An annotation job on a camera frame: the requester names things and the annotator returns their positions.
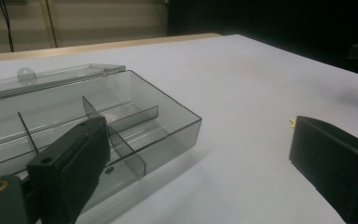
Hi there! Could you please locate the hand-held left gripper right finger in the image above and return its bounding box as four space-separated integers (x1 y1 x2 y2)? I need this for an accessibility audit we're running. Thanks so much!
289 115 358 224

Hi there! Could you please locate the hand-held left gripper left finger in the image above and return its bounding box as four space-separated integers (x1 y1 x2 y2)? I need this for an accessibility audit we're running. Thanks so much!
26 116 111 224

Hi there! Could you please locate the clear plastic compartment box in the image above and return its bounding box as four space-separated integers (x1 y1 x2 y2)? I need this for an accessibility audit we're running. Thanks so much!
0 63 203 224

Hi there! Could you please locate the black cable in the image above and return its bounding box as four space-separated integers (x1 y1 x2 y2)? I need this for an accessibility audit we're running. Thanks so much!
0 0 16 53

